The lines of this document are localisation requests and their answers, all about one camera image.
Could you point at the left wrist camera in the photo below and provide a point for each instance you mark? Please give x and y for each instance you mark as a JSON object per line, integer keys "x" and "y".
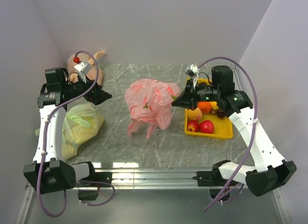
{"x": 82, "y": 68}

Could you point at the yellow plastic tray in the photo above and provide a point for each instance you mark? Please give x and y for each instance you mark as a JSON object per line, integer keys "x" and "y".
{"x": 223, "y": 127}

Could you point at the fake red pomegranate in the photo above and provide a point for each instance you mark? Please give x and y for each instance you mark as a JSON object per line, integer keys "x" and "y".
{"x": 193, "y": 126}

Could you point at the fake yellow lemon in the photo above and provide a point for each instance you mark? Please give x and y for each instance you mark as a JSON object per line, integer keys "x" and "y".
{"x": 214, "y": 106}

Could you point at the fake red apple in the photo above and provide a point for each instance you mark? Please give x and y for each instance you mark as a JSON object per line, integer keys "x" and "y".
{"x": 207, "y": 126}

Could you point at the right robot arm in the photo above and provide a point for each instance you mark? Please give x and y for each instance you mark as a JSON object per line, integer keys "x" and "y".
{"x": 271, "y": 170}

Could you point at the fake peach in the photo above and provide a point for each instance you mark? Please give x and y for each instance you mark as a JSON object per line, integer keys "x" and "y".
{"x": 194, "y": 114}

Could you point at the aluminium mounting rail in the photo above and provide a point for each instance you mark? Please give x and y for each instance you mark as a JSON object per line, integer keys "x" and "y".
{"x": 132, "y": 179}

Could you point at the fake orange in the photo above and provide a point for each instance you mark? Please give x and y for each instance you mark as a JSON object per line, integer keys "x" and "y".
{"x": 205, "y": 107}

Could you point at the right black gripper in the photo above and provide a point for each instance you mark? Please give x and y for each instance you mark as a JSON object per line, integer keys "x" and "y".
{"x": 188, "y": 98}

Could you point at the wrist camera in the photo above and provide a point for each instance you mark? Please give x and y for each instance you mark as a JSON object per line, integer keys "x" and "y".
{"x": 82, "y": 68}
{"x": 193, "y": 72}

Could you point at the dark fake plum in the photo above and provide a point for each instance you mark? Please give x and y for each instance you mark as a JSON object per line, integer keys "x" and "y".
{"x": 220, "y": 114}

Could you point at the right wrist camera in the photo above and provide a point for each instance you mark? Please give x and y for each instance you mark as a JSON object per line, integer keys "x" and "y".
{"x": 193, "y": 72}

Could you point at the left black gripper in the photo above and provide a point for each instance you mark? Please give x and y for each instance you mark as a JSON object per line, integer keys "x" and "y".
{"x": 98, "y": 96}

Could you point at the orange tied plastic bag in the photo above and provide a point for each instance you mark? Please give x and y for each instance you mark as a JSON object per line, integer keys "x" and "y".
{"x": 86, "y": 58}

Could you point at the pink plastic bag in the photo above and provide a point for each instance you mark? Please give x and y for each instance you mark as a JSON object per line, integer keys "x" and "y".
{"x": 149, "y": 102}

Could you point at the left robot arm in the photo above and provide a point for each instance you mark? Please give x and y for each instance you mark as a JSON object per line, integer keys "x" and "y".
{"x": 57, "y": 92}

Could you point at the yellow-green tied plastic bag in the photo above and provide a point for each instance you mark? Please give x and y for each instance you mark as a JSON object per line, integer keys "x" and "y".
{"x": 68, "y": 130}

